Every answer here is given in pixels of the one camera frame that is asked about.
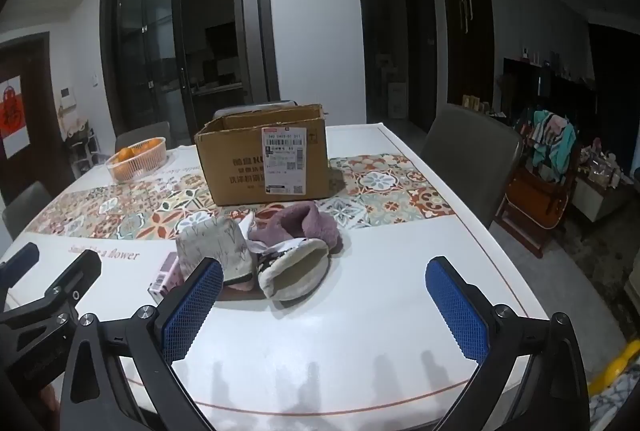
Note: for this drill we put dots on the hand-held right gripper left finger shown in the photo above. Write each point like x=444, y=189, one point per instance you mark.
x=192, y=311

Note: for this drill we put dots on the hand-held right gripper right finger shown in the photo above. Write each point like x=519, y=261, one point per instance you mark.
x=457, y=311

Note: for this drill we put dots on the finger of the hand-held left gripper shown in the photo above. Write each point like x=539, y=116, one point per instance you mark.
x=75, y=273
x=20, y=258

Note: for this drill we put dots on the purple fluffy towel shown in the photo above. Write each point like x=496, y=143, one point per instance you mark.
x=305, y=223

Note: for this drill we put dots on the brown cardboard box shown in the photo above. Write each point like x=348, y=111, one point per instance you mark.
x=260, y=156

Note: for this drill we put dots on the small pink box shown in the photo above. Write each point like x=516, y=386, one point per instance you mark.
x=167, y=278

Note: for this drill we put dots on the grey dining chair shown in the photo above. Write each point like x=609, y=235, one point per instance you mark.
x=475, y=161
x=25, y=208
x=142, y=135

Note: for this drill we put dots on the beige patterned fabric pouch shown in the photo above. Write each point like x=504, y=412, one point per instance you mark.
x=212, y=246

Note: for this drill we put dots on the cream fleece lined mitt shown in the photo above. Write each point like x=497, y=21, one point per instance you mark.
x=292, y=268

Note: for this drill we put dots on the white plastic fruit basket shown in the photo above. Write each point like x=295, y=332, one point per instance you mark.
x=132, y=163

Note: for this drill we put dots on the brown wooden door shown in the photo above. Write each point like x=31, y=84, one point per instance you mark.
x=42, y=136

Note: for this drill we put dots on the small storage rack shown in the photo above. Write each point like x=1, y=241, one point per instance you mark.
x=82, y=148

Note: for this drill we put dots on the pile of oranges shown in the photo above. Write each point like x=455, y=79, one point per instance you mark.
x=131, y=156

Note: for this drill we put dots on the wooden high chair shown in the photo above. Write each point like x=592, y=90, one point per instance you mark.
x=535, y=206

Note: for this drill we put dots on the patterned table runner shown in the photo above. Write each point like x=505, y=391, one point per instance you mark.
x=380, y=191

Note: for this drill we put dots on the red and white door poster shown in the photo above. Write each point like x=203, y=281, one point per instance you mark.
x=12, y=113

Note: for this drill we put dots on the white intercom panel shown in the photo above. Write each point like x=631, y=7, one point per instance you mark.
x=66, y=97

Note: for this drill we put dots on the yellow plastic toy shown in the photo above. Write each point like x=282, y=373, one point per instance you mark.
x=617, y=363

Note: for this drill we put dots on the low side table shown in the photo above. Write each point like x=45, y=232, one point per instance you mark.
x=600, y=188

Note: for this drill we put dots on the clothes heap on chair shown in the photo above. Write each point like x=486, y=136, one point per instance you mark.
x=552, y=141

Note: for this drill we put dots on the dark sliding glass door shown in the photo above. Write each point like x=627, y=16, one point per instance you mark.
x=145, y=46

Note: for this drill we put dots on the dark sideboard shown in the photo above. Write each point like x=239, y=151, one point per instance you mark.
x=565, y=91

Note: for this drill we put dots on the tall dark wooden cabinet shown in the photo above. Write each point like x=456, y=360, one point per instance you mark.
x=467, y=36

